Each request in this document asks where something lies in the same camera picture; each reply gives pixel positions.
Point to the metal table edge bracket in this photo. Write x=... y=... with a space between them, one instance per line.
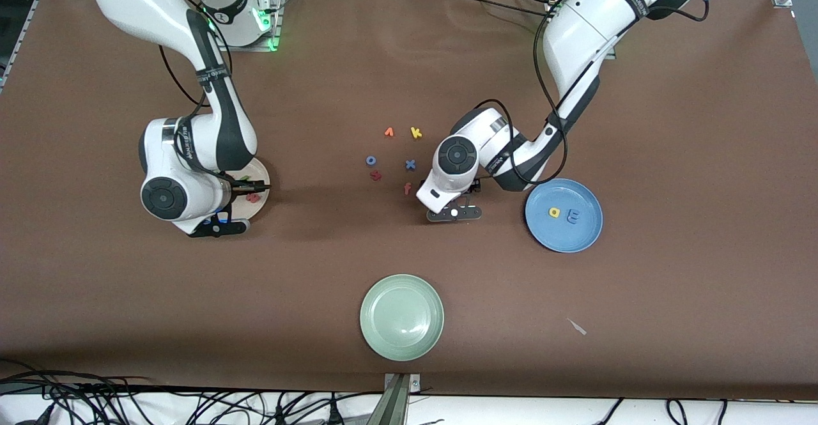
x=396 y=406

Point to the blue round plate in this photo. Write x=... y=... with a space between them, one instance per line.
x=563 y=236

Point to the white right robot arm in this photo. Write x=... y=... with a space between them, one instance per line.
x=166 y=198

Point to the pink foam letter w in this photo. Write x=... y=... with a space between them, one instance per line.
x=254 y=198

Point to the pale green round plate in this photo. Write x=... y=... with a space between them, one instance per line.
x=401 y=317

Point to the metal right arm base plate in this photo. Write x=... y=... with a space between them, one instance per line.
x=276 y=19

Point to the brown table cover sheet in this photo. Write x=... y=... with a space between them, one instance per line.
x=409 y=80

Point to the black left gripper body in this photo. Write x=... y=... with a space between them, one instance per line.
x=475 y=186

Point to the beige round plate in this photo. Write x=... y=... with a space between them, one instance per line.
x=255 y=170

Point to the small white paper scrap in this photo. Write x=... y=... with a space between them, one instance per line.
x=578 y=328

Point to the dark red foam letter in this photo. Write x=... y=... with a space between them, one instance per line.
x=376 y=174

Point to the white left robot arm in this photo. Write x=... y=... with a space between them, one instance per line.
x=457 y=156

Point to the blue foam letter m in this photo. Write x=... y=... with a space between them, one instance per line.
x=574 y=218

